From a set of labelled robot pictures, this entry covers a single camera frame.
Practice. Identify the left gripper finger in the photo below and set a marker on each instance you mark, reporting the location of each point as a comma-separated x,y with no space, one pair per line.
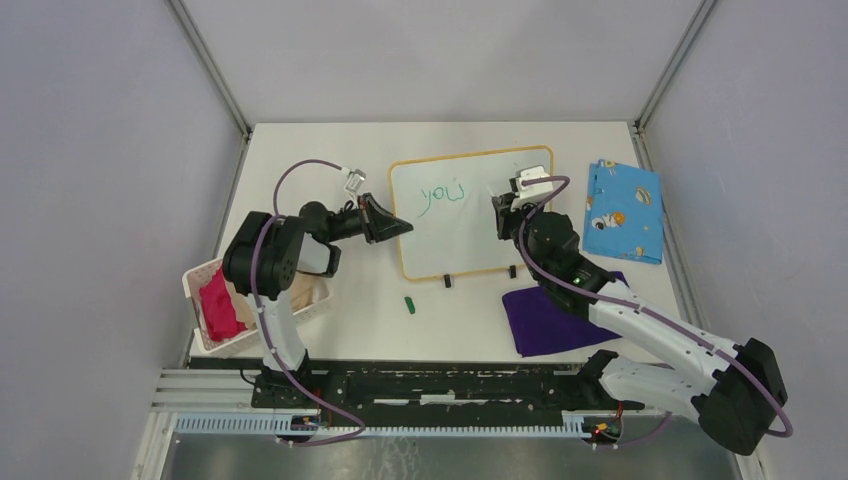
387,228
381,211

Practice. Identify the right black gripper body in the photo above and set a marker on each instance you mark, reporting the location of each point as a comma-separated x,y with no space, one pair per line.
510,221

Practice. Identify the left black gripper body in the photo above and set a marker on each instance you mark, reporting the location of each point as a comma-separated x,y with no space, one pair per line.
365,214

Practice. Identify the yellow framed whiteboard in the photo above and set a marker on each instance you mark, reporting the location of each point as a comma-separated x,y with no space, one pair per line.
447,200

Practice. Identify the green marker cap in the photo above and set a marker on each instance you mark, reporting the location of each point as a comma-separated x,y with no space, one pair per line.
410,305

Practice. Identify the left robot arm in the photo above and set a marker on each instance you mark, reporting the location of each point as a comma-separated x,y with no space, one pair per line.
269,251

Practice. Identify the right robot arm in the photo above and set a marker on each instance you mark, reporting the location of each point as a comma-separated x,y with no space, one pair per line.
734,392

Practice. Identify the tan cloth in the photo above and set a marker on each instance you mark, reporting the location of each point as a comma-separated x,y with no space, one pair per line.
310,299

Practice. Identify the purple cloth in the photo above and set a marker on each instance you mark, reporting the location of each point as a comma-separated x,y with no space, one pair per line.
540,328

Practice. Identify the blue cartoon cloth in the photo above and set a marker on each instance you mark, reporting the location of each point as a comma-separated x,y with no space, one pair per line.
624,213

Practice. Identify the red cloth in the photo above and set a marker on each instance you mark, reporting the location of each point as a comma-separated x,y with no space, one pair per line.
220,317

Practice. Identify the white plastic basket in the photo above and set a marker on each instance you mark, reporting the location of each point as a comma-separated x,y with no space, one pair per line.
192,281

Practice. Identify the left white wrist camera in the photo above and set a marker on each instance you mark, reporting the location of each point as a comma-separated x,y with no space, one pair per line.
354,179

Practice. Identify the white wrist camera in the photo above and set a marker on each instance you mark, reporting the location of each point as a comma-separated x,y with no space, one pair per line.
530,185
354,179

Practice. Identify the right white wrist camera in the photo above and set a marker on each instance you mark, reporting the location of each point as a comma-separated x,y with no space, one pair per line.
530,185

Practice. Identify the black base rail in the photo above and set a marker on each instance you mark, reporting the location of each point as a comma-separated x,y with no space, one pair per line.
440,394

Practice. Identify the left aluminium frame post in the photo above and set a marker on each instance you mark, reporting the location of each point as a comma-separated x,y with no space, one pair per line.
209,65

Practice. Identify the aluminium frame post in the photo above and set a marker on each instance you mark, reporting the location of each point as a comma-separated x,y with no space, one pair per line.
209,65
679,54

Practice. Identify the white slotted cable duct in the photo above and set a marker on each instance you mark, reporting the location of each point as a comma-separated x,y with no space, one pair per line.
295,425

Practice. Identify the right aluminium frame post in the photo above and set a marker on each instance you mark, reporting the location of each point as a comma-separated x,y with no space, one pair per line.
679,54

